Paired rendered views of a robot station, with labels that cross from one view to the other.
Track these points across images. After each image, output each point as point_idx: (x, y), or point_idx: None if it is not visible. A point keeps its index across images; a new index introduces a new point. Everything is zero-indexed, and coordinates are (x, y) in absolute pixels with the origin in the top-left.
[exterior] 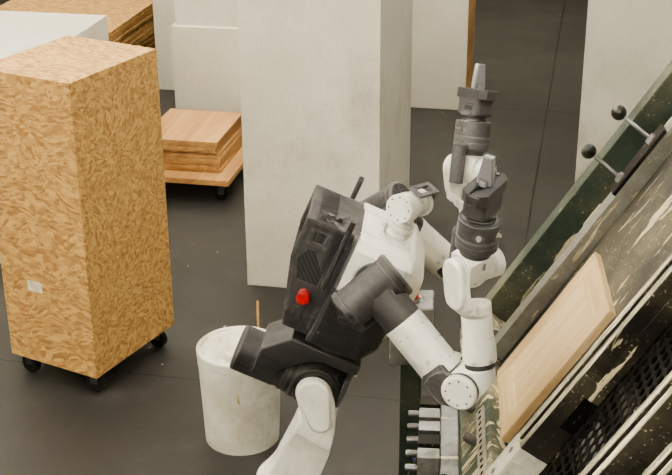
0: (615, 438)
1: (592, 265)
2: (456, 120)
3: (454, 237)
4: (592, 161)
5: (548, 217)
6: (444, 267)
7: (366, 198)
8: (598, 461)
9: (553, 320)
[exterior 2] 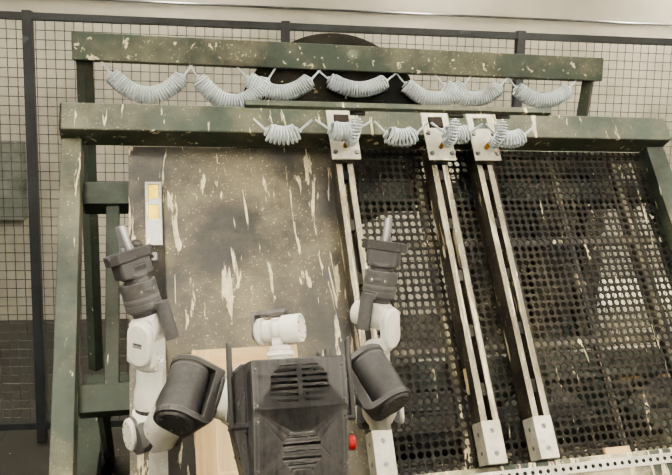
0: (468, 334)
1: (208, 355)
2: (140, 284)
3: (373, 298)
4: (57, 322)
5: (55, 392)
6: (389, 319)
7: (179, 387)
8: (473, 351)
9: None
